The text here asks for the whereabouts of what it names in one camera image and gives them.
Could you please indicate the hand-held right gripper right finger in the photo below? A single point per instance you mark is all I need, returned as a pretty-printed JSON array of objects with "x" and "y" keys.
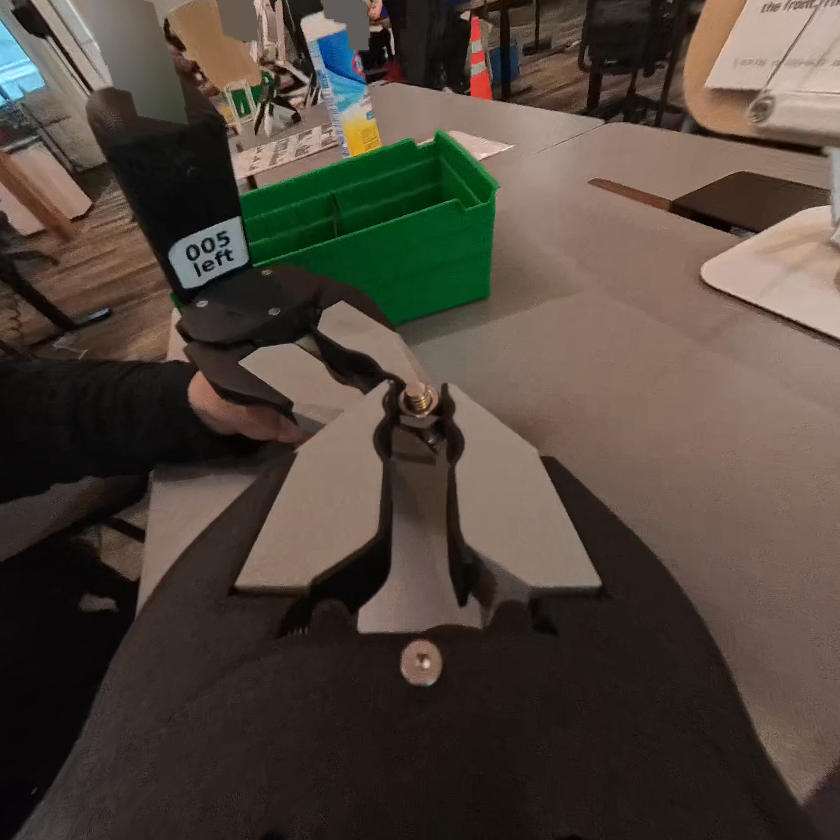
[{"x": 525, "y": 518}]

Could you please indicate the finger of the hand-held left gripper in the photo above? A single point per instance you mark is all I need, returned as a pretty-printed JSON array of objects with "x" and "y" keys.
[
  {"x": 295, "y": 384},
  {"x": 367, "y": 341}
]

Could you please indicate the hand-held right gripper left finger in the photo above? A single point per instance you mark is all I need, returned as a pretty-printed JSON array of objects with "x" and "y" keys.
[{"x": 315, "y": 518}]

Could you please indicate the steel hex bolt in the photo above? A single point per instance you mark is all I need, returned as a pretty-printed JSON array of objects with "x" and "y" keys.
[{"x": 420, "y": 392}]

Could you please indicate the green plastic bin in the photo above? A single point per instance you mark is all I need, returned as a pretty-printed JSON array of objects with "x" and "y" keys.
[{"x": 426, "y": 262}]

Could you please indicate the person's left forearm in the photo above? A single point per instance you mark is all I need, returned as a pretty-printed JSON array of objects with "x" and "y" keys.
[{"x": 85, "y": 420}]

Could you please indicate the person's left hand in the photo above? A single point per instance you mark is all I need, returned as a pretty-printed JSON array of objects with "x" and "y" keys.
[{"x": 236, "y": 417}]

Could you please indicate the small green sign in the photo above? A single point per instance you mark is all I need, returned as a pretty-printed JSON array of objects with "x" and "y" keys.
[{"x": 239, "y": 105}]

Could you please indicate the printed paper strip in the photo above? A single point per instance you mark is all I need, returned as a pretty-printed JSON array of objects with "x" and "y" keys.
[{"x": 282, "y": 151}]

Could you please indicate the wooden board stand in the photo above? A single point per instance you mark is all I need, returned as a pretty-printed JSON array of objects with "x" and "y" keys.
[{"x": 210, "y": 52}]

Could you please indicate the white disinfecting wipes canister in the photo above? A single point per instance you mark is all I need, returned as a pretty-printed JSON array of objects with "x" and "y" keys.
[{"x": 354, "y": 111}]

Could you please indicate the orange traffic cone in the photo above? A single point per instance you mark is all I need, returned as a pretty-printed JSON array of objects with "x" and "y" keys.
[{"x": 480, "y": 72}]

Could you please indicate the black office chair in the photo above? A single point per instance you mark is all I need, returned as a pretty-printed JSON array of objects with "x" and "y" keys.
[{"x": 623, "y": 33}]

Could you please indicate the printed instruction sheet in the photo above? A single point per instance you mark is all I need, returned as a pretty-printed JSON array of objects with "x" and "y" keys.
[{"x": 787, "y": 59}]

